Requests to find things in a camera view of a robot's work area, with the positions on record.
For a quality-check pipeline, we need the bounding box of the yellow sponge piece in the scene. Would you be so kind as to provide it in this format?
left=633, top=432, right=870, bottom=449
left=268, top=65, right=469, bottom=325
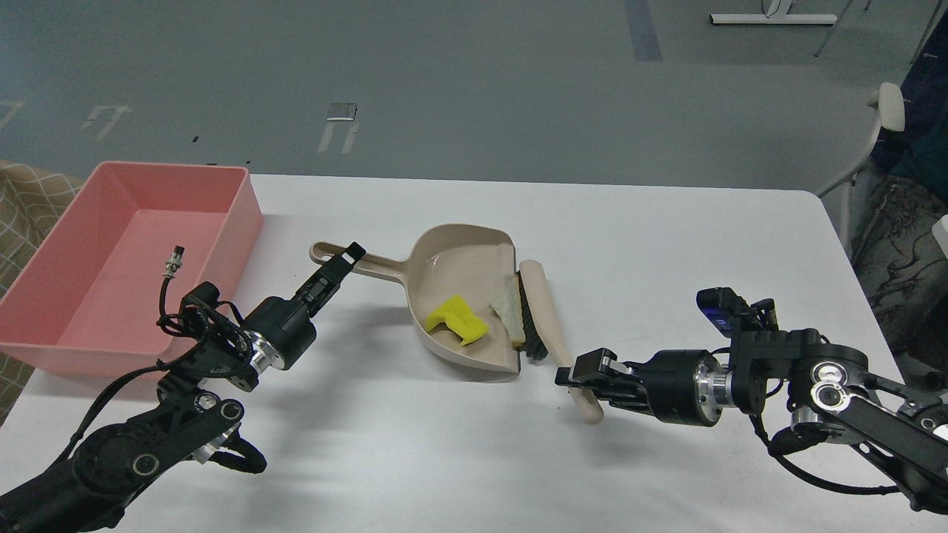
left=423, top=295, right=489, bottom=346

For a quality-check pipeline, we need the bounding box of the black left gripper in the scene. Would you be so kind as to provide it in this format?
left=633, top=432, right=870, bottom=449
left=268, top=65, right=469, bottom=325
left=241, top=242, right=366, bottom=372

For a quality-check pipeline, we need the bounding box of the white bread slice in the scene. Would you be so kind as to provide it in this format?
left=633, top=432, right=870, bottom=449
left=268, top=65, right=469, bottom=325
left=489, top=284, right=526, bottom=351

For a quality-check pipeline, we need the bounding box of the pink plastic bin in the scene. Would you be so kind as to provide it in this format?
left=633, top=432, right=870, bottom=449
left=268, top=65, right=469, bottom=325
left=1, top=161, right=263, bottom=378

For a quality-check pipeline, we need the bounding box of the person in dark clothes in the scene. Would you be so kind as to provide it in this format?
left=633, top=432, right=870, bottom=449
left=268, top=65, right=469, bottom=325
left=852, top=17, right=947, bottom=372

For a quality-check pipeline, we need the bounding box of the beige hand brush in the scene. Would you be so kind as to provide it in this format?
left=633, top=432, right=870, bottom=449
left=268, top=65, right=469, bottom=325
left=518, top=259, right=605, bottom=425

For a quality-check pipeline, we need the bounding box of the beige checked cloth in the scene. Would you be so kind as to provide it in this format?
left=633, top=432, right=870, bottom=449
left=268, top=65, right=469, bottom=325
left=0, top=159, right=84, bottom=423

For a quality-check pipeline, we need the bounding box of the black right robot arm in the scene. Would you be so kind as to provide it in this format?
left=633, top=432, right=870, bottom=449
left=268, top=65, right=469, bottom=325
left=555, top=287, right=947, bottom=514

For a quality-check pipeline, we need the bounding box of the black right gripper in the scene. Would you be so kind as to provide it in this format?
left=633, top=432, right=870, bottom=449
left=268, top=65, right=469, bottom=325
left=555, top=348, right=735, bottom=427

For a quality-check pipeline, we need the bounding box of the white office chair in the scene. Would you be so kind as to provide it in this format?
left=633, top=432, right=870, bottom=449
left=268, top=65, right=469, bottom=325
left=815, top=82, right=907, bottom=257

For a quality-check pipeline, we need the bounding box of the white table base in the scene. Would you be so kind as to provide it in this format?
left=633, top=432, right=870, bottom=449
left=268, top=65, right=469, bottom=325
left=708, top=1, right=839, bottom=27

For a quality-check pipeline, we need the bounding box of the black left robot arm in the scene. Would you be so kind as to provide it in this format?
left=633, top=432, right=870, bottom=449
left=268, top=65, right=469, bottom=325
left=2, top=243, right=365, bottom=532

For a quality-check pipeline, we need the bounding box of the beige plastic dustpan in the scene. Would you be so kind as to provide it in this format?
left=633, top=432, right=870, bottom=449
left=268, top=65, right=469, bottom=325
left=353, top=224, right=524, bottom=377

